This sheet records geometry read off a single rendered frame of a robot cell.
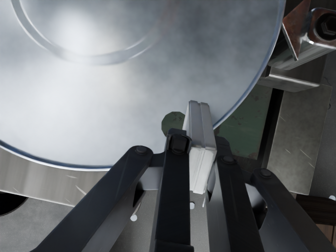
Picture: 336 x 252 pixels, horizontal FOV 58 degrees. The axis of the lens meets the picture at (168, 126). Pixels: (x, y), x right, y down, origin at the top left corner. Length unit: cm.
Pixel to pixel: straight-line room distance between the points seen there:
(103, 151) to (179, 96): 7
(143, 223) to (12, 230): 43
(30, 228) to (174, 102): 97
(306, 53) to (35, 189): 24
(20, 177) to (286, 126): 30
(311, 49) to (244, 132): 15
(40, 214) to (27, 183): 87
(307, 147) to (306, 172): 3
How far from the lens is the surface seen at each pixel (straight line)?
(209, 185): 16
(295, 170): 41
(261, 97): 39
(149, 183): 15
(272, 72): 33
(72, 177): 25
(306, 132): 41
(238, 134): 38
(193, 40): 24
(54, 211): 112
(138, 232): 108
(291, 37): 26
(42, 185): 26
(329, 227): 79
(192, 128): 18
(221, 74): 24
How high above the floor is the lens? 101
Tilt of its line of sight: 89 degrees down
